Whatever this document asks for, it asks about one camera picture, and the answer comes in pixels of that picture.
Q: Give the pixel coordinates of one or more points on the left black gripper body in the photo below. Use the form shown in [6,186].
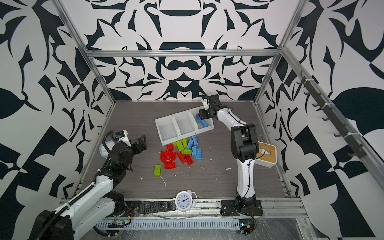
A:
[134,150]

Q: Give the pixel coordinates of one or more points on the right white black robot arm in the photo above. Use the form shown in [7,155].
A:
[244,144]

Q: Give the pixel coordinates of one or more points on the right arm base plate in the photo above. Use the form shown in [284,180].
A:
[233,208]

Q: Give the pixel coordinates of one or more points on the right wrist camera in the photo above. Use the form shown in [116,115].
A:
[205,102]

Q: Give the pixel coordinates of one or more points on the left white bin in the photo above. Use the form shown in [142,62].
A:
[167,129]

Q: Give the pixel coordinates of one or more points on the right white bin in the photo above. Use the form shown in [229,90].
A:
[200,128]

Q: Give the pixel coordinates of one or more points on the aluminium frame rail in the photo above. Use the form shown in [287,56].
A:
[180,53]

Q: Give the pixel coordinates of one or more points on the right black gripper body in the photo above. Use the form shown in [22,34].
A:
[206,114]

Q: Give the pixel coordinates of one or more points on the blue lego brick bottom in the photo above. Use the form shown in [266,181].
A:
[198,119]

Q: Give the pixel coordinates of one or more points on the lone green lego brick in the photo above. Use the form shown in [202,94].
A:
[157,172]

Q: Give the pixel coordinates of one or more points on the red lego brick pair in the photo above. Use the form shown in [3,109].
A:
[185,159]

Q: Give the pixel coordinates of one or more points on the white bin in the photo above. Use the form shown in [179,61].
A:
[167,129]
[200,128]
[186,124]

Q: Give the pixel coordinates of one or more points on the green lego brick cluster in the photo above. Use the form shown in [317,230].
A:
[182,146]

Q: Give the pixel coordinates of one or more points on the light blue lidded container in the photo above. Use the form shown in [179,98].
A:
[103,151]

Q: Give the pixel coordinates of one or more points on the red lego brick low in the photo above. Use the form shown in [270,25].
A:
[170,165]

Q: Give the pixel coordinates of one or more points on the white box wooden lid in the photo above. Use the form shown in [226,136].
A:
[267,156]

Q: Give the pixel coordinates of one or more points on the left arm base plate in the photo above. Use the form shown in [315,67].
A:
[126,209]

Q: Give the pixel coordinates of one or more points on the black remote control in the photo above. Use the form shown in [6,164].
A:
[156,207]

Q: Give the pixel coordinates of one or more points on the white analog clock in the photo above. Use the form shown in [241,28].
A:
[186,200]

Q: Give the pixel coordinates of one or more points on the blue lego brick cluster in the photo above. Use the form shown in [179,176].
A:
[192,147]

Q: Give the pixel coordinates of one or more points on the black wall hook rail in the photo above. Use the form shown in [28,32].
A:
[334,115]

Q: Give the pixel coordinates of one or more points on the white cable duct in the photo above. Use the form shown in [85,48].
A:
[178,224]

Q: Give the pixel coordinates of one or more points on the small red lego brick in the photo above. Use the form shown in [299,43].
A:
[170,147]

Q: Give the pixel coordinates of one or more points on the middle white bin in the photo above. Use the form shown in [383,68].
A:
[186,124]

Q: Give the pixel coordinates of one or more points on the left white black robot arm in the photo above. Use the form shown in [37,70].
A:
[73,219]

